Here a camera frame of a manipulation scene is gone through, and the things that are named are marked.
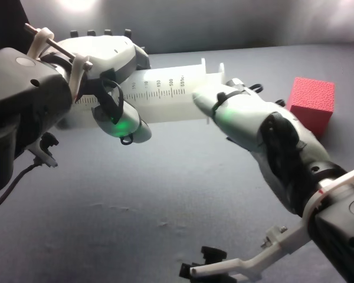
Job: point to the large translucent plastic syringe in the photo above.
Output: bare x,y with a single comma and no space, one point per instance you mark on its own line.
165,109

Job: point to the grey table cloth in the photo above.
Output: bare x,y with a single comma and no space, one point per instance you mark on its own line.
135,191

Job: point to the white backdrop sheet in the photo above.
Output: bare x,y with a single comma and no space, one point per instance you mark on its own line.
224,23

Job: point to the red foam cube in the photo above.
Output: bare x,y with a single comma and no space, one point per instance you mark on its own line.
315,100

